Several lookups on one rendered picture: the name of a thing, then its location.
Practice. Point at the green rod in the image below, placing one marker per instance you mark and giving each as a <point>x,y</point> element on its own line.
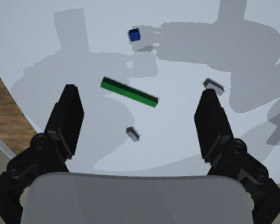
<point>129,92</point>

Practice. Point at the small blue cube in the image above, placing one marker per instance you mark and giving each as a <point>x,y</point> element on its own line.
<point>134,34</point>

